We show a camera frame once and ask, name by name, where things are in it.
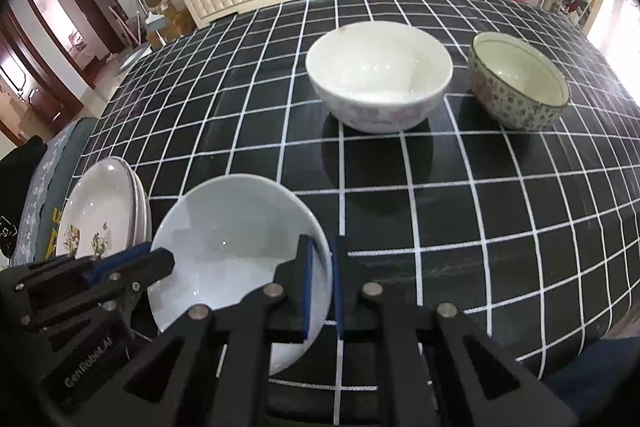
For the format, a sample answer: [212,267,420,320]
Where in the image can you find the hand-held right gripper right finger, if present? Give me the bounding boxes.
[330,237,581,427]

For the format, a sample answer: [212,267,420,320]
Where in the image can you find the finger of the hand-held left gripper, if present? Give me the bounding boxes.
[20,248,177,333]
[10,243,153,295]

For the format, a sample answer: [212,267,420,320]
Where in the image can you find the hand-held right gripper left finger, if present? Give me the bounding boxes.
[85,234,316,427]

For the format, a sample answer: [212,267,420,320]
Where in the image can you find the white plate with floral prints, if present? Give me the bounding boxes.
[54,156,140,261]

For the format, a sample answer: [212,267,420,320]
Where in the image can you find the light blue bowl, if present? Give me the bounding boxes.
[148,174,334,378]

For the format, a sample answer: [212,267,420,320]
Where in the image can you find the dark cloth with yellow print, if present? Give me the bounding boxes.
[46,205,69,259]

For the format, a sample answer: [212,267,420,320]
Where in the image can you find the grey patterned sofa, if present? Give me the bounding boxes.
[14,117,102,259]

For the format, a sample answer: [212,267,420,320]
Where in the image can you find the black cloth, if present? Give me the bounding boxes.
[0,136,49,259]

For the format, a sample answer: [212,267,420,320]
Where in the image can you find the dark wooden door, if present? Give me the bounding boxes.
[0,7,85,134]

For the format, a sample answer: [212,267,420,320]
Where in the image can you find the white bowl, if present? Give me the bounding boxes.
[305,21,454,134]

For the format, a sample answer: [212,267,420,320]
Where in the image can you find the cardboard boxes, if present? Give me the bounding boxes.
[159,0,197,41]

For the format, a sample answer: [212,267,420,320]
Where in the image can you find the blue trousers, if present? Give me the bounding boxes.
[541,334,640,414]

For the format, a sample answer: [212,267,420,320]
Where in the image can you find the speckled patterned bowl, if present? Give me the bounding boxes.
[468,32,572,132]

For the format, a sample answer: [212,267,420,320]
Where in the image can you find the dark wooden door frame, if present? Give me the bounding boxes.
[20,0,127,88]

